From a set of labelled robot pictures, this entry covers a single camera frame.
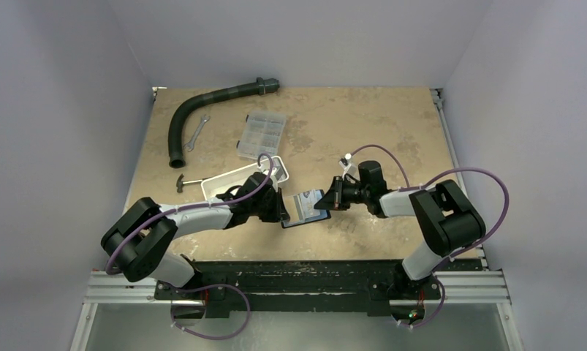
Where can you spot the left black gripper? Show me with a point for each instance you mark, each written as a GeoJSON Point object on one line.
{"type": "Point", "coordinates": [278, 213]}

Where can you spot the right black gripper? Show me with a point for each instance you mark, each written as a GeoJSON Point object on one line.
{"type": "Point", "coordinates": [338, 193]}

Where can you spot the white VIP credit card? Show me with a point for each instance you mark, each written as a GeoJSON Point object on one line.
{"type": "Point", "coordinates": [305, 202]}

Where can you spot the black leather card holder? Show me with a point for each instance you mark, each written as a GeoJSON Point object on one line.
{"type": "Point", "coordinates": [294, 219]}

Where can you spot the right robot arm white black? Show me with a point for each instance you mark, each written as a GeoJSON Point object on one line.
{"type": "Point", "coordinates": [447, 219]}

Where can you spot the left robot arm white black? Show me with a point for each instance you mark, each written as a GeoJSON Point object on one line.
{"type": "Point", "coordinates": [137, 244]}

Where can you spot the white rectangular tray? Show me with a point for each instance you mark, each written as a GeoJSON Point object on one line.
{"type": "Point", "coordinates": [221, 183]}

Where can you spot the clear plastic screw box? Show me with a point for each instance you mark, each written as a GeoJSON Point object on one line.
{"type": "Point", "coordinates": [262, 134]}

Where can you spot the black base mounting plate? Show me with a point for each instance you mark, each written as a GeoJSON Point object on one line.
{"type": "Point", "coordinates": [362, 286]}

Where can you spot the small black hammer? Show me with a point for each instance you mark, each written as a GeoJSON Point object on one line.
{"type": "Point", "coordinates": [181, 183]}

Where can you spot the silver wrench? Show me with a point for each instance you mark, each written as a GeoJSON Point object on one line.
{"type": "Point", "coordinates": [189, 146]}

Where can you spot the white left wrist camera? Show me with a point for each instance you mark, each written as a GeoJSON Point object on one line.
{"type": "Point", "coordinates": [269, 169]}

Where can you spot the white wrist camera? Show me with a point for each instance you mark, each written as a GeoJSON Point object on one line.
{"type": "Point", "coordinates": [269, 169]}
{"type": "Point", "coordinates": [348, 166]}

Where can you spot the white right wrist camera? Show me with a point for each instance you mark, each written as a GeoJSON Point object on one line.
{"type": "Point", "coordinates": [348, 166]}

